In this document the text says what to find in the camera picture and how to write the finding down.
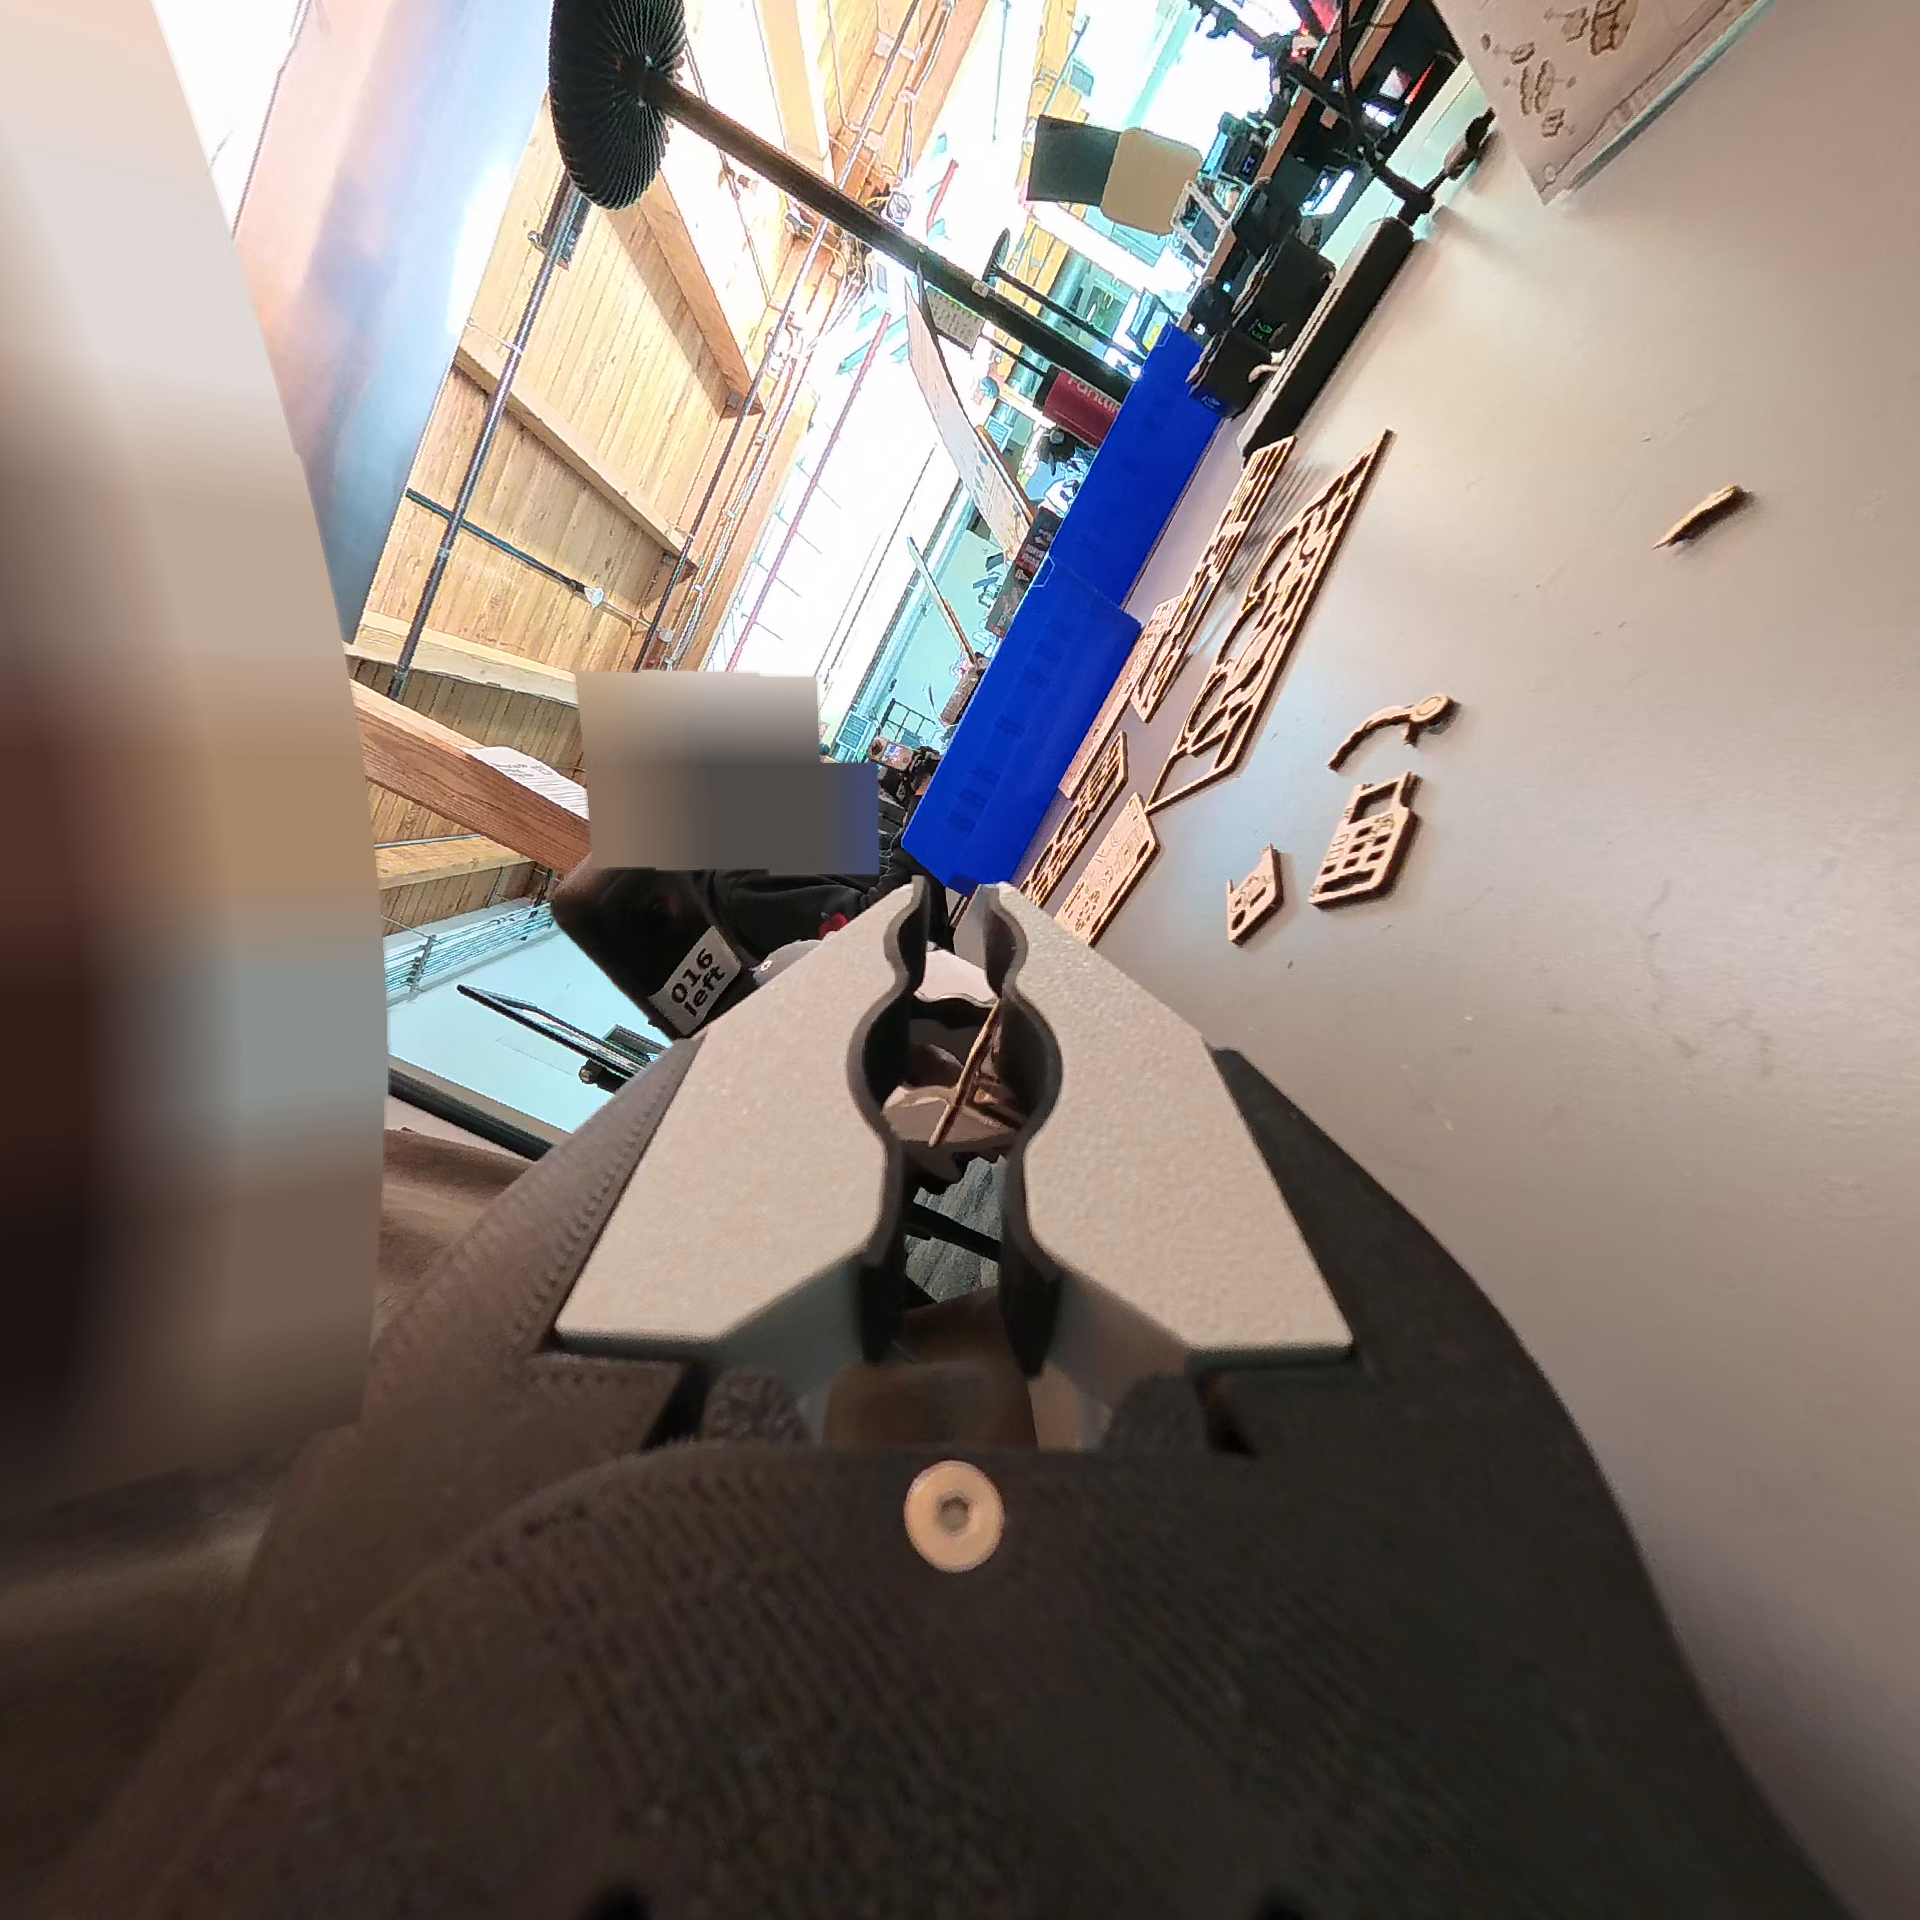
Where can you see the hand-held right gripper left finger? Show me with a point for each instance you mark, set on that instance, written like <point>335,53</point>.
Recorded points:
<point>720,1184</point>

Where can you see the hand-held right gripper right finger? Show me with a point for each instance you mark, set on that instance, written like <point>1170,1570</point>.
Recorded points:
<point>1184,1202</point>

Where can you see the small wooden hook piece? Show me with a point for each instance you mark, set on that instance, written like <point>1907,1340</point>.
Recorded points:
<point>970,1072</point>

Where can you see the grey desk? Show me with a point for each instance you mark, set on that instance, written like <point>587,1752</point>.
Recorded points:
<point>1651,1126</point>

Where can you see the person's brown sweater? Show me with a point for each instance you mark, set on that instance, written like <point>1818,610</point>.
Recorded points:
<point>451,1202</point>

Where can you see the small square wooden piece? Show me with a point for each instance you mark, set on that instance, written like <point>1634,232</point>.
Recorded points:
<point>1257,902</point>

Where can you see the uncut engraved wooden sheet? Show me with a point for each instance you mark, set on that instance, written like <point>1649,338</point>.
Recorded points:
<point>1114,878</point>

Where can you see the slotted wooden panel piece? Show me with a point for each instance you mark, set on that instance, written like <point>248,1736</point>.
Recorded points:
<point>1364,850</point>

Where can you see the wooden sheet with three holes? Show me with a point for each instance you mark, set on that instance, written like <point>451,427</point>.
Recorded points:
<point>1095,781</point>

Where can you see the wooden sheet with fine cutouts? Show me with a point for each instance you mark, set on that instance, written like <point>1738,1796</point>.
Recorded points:
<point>1154,662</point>

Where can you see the wooden sheet with slot cutouts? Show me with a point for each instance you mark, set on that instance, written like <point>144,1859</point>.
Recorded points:
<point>1223,557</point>

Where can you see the large wooden sheet, gear holes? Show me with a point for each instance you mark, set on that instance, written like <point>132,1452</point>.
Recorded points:
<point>1320,524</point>

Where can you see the black ribbed disc on pole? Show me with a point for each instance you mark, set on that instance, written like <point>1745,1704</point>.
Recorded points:
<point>616,90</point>

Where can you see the black battery charger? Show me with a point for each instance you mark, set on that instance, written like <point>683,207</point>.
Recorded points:
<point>1244,352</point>

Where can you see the small wood splinter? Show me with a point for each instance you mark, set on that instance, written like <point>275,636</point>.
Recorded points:
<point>1703,517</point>

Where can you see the long black box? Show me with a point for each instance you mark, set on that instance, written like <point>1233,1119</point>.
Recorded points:
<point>1335,324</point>

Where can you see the printed instruction booklet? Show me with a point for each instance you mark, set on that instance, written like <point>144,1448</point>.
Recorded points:
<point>1588,77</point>

